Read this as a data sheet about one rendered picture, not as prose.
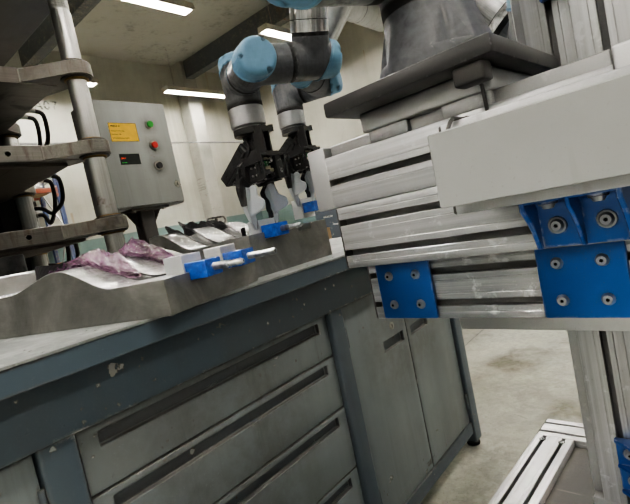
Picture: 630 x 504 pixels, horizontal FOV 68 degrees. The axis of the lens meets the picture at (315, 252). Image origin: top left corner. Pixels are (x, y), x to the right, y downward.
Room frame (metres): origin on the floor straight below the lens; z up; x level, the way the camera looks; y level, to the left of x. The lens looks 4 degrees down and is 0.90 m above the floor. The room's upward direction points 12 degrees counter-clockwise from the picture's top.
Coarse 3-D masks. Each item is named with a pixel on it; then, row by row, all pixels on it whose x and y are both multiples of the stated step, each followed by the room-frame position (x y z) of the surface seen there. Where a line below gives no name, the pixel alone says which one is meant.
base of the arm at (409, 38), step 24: (408, 0) 0.57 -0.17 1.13; (432, 0) 0.56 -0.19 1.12; (456, 0) 0.56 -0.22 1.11; (384, 24) 0.61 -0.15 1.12; (408, 24) 0.57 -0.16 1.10; (432, 24) 0.55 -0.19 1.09; (456, 24) 0.55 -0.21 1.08; (480, 24) 0.56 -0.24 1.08; (384, 48) 0.62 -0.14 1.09; (408, 48) 0.56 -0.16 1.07; (432, 48) 0.54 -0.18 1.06; (384, 72) 0.60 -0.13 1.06
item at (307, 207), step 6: (306, 198) 1.31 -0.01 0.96; (294, 204) 1.31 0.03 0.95; (300, 204) 1.30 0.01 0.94; (306, 204) 1.29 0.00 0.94; (312, 204) 1.27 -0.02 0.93; (294, 210) 1.31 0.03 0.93; (300, 210) 1.30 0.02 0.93; (306, 210) 1.29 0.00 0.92; (312, 210) 1.28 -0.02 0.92; (294, 216) 1.32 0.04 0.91; (300, 216) 1.30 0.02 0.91; (306, 216) 1.30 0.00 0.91
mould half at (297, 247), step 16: (240, 224) 1.33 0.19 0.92; (320, 224) 1.14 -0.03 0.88; (160, 240) 1.16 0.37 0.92; (176, 240) 1.14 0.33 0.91; (192, 240) 1.16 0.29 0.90; (224, 240) 1.01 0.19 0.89; (240, 240) 0.97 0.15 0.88; (256, 240) 0.97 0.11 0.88; (272, 240) 1.00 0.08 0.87; (288, 240) 1.04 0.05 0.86; (304, 240) 1.08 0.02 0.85; (320, 240) 1.13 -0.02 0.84; (272, 256) 1.00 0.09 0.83; (288, 256) 1.03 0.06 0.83; (304, 256) 1.07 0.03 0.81; (320, 256) 1.12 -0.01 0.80; (272, 272) 0.99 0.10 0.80
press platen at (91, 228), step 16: (64, 224) 1.47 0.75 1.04; (80, 224) 1.47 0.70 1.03; (96, 224) 1.48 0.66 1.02; (112, 224) 1.50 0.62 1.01; (128, 224) 1.56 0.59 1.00; (0, 240) 1.33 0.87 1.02; (16, 240) 1.36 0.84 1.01; (32, 240) 1.39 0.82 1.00; (48, 240) 1.43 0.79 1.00; (64, 240) 1.47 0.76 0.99; (32, 256) 1.95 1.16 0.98
